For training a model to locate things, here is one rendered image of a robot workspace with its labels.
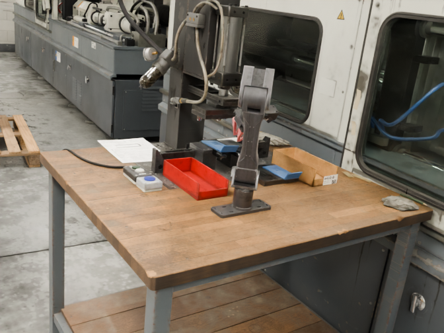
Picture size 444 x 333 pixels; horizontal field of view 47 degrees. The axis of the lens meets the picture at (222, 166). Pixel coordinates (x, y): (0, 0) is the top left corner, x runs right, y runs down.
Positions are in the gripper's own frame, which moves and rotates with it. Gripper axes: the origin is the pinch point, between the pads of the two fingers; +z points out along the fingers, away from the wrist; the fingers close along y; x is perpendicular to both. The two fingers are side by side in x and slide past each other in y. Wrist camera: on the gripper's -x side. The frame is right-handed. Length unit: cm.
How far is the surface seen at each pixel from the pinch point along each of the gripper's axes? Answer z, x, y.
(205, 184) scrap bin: 10.3, 15.1, -12.9
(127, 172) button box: 17.2, 38.6, 0.8
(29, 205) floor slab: 191, 30, 111
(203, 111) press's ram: -1.2, 10.2, 11.8
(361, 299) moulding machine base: 46, -60, -57
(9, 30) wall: 530, -100, 765
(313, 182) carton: 1.6, -24.0, -23.2
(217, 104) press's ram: -3.2, 3.7, 13.9
